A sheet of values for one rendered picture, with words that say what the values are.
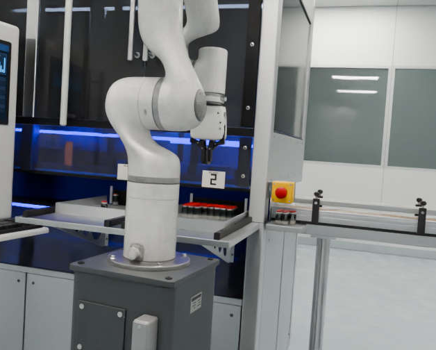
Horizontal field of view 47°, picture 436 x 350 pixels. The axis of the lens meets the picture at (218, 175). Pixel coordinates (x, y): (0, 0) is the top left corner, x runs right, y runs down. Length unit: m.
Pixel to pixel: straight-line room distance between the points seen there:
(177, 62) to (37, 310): 1.40
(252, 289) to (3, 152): 1.06
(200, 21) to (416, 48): 5.22
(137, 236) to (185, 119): 0.28
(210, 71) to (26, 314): 1.31
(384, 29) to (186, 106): 5.52
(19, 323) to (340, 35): 5.19
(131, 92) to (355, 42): 5.47
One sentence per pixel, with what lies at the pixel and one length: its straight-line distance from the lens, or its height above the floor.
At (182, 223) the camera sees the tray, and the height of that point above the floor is 0.90.
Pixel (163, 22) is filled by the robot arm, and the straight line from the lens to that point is 1.13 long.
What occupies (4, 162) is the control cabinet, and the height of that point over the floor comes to 1.03.
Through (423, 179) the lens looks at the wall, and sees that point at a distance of 6.35.
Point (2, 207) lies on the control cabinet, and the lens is 2.08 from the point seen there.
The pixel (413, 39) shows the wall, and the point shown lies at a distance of 6.48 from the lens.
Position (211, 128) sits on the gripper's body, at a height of 1.19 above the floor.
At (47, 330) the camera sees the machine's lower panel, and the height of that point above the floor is 0.36.
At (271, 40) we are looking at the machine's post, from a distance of 1.79.
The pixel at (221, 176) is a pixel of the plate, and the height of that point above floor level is 1.03.
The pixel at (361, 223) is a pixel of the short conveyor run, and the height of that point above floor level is 0.90.
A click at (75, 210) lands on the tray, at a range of 1.73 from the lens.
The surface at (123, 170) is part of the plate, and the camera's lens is 1.92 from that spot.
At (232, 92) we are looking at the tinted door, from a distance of 1.79.
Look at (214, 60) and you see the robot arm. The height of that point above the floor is 1.38.
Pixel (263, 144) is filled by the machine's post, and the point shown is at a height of 1.16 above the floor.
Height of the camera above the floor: 1.13
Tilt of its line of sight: 3 degrees down
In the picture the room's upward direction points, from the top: 4 degrees clockwise
